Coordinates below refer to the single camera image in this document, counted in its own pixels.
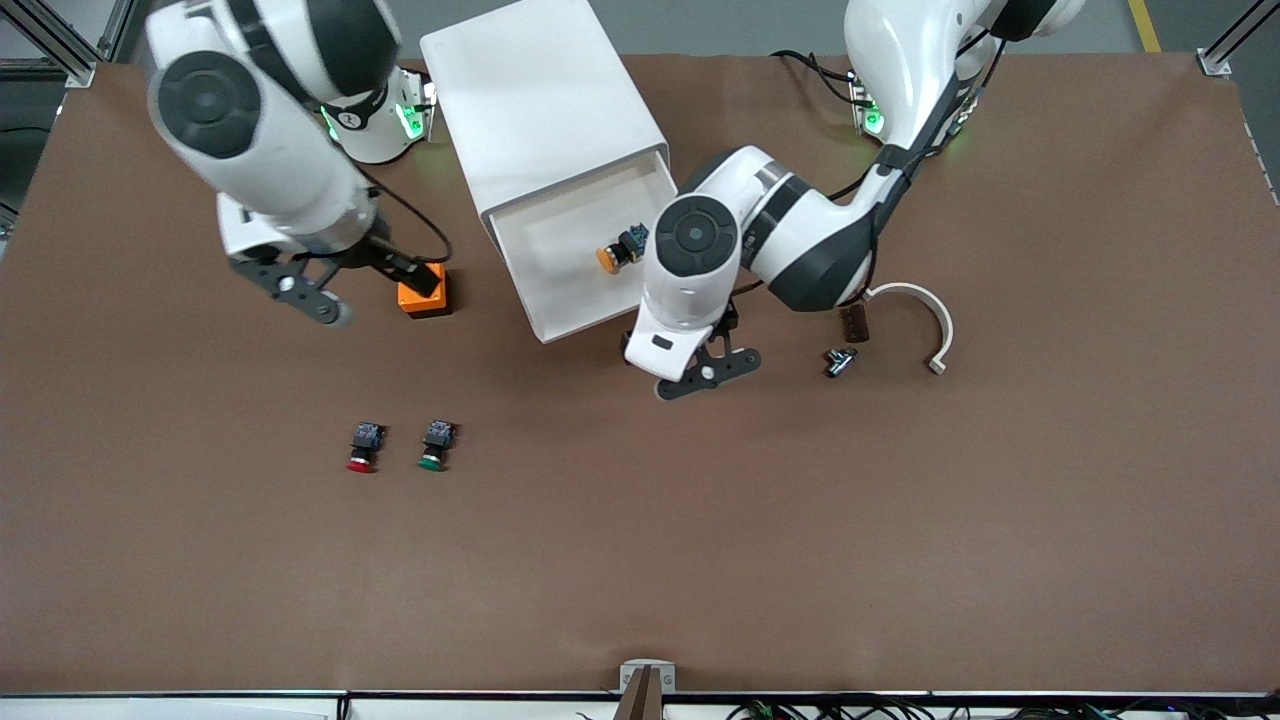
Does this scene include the yellow push button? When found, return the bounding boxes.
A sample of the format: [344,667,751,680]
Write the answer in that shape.
[596,224,651,275]

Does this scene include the red push button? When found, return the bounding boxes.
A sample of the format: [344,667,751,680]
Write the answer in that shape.
[346,421,389,475]

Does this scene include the black cable bundle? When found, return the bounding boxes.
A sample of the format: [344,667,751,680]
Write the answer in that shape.
[575,695,1280,720]

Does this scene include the green push button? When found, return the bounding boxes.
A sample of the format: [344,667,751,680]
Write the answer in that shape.
[417,419,459,473]

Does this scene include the grey mount bracket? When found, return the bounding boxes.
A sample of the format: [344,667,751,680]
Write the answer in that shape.
[619,659,677,696]

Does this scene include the brown pole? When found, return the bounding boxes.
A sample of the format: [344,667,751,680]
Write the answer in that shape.
[612,668,666,720]

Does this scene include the white curved bracket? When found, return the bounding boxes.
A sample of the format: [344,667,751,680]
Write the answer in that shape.
[862,282,955,377]

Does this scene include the aluminium frame post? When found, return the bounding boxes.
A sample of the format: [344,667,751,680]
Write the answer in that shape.
[1197,0,1280,79]
[0,0,136,89]

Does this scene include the brown table cover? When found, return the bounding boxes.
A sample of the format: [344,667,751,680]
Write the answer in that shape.
[0,50,1280,696]

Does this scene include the white table edge rail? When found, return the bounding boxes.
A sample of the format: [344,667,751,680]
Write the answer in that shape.
[0,690,1280,720]

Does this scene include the black left base cable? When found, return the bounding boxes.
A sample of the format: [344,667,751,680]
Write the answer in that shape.
[770,50,861,106]

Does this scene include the orange box with hole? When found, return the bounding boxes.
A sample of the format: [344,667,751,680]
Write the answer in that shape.
[397,262,452,320]

